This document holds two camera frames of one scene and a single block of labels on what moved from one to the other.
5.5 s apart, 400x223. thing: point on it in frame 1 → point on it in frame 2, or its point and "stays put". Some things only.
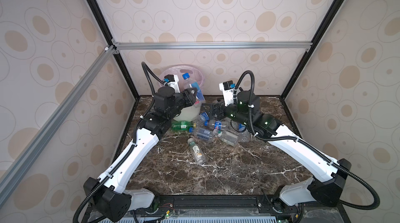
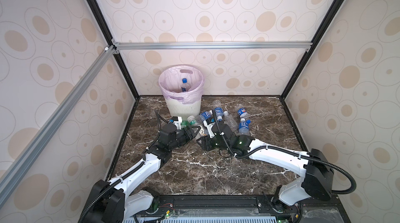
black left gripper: [187, 96] → [189, 135]
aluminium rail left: [17, 168] stays put
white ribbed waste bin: [189, 113] stays put
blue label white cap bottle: [244, 135] stays put
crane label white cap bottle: [197, 152] → [192, 122]
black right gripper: [220, 106] → [204, 143]
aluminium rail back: [212, 46] stays put
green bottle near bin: [182, 125] stays put
